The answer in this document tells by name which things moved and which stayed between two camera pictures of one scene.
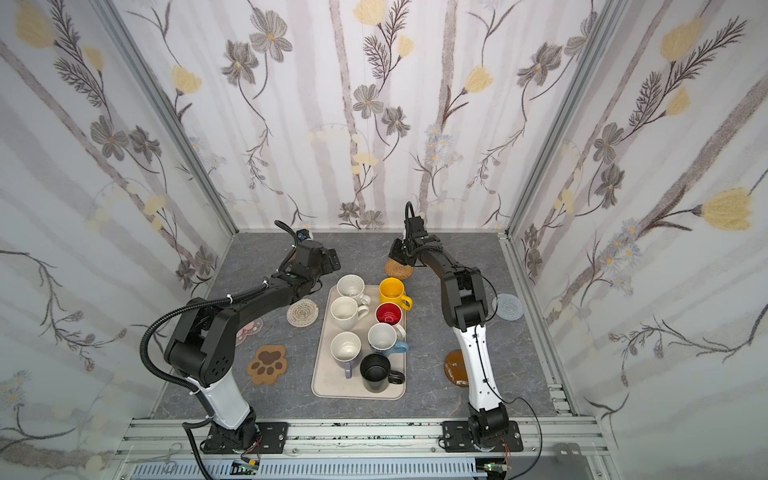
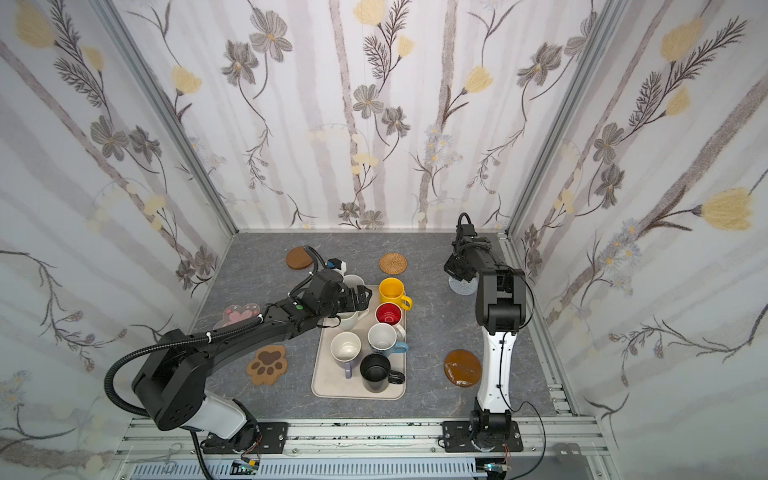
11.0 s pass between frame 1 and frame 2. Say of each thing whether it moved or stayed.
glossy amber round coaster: stayed
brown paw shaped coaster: stayed
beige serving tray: stayed
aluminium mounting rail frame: stayed
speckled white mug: stayed
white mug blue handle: stayed
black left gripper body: moved
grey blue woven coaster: moved
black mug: stayed
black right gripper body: moved
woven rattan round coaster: moved
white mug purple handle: stayed
